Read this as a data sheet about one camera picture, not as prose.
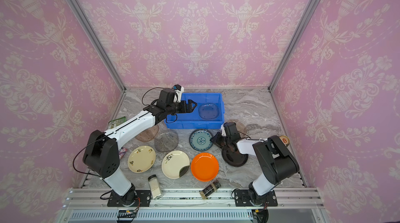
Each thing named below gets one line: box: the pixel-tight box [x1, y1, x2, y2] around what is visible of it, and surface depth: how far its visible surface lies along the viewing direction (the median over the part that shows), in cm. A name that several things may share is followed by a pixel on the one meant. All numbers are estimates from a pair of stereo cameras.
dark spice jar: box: [199, 180, 222, 201], surface depth 76 cm
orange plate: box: [190, 152, 220, 182], surface depth 85 cm
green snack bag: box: [108, 116, 127, 129], surface depth 102 cm
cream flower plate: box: [127, 145, 157, 174], surface depth 87 cm
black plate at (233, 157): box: [221, 145, 249, 167], surface depth 86 cm
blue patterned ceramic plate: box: [189, 128, 214, 152], surface depth 96 cm
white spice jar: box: [147, 174, 164, 201], surface depth 77 cm
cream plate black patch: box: [161, 150, 191, 180], surface depth 86 cm
